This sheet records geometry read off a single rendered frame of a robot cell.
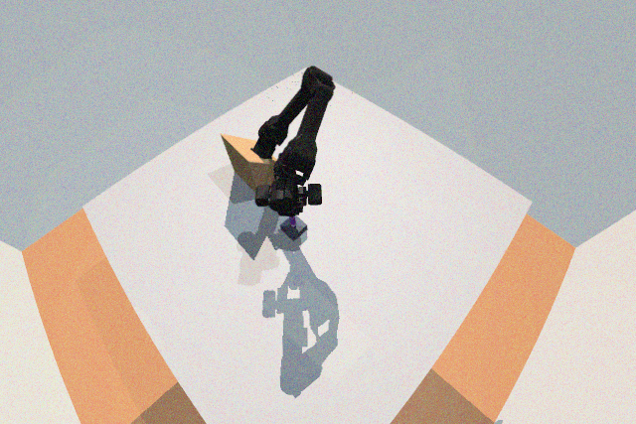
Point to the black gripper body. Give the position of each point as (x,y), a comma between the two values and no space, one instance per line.
(314,194)

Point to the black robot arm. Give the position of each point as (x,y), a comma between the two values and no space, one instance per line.
(316,90)

